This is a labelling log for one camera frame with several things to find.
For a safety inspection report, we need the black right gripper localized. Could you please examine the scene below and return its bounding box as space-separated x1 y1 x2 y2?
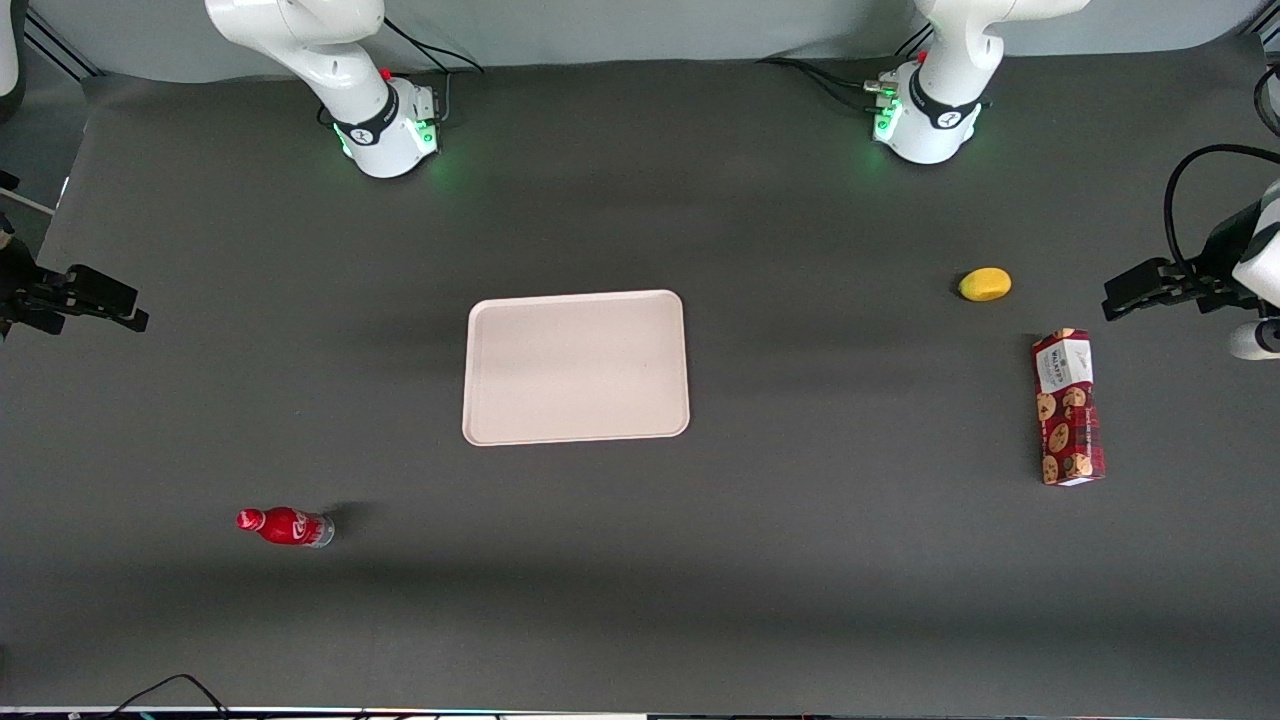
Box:
0 238 150 342

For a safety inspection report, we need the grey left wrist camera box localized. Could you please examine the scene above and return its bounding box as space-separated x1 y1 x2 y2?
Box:
1229 318 1280 362

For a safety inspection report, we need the black looped left gripper cable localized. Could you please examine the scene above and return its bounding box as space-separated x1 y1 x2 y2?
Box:
1163 144 1280 283

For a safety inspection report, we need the black arm base cable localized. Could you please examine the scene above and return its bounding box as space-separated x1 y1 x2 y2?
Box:
756 55 901 113
383 15 487 123

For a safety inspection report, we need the black right arm base cable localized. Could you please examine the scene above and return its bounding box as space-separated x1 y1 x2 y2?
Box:
383 15 487 123

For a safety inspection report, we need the red coke bottle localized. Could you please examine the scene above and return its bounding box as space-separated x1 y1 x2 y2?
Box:
236 506 336 550

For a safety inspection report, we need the black frame rail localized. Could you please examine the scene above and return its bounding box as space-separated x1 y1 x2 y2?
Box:
24 8 103 83

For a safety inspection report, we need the yellow lemon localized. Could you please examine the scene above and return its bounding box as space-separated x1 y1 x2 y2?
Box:
957 267 1013 303

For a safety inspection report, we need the beige plastic tray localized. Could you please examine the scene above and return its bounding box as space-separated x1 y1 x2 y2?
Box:
461 289 692 448

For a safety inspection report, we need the red cookie box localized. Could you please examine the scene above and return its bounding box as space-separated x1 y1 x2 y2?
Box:
1031 328 1108 488

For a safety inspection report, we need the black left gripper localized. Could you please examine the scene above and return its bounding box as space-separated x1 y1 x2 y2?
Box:
1102 199 1267 322

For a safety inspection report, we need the black left arm base cable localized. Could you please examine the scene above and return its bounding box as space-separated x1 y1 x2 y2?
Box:
756 55 901 113

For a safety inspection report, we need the thin black table edge cable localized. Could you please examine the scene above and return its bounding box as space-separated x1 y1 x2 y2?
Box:
98 673 233 720

